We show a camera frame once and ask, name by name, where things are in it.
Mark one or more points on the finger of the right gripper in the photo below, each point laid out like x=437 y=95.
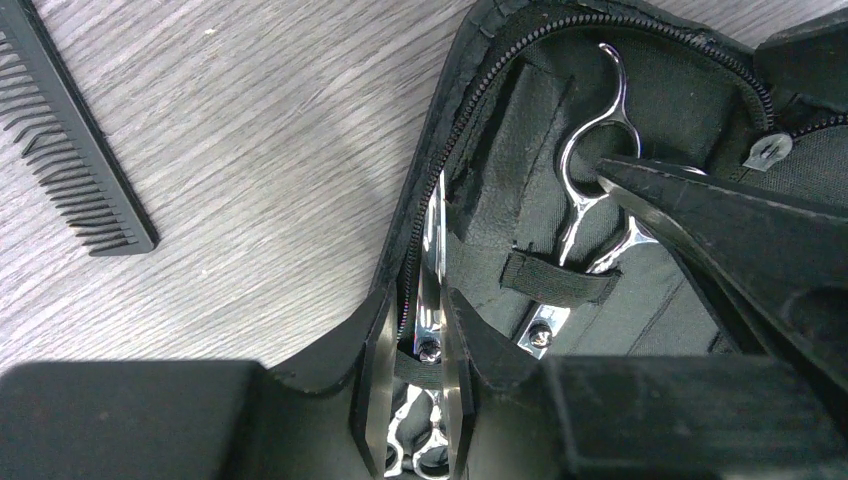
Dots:
x=779 y=262

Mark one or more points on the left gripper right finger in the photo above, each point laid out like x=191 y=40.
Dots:
x=511 y=416

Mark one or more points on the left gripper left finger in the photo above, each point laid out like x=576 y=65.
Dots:
x=321 y=414

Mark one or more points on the silver scissors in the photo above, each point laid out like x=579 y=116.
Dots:
x=545 y=320
x=425 y=460

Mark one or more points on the black zip tool case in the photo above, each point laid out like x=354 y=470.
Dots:
x=520 y=77

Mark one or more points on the black hair comb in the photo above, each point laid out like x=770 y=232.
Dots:
x=62 y=143

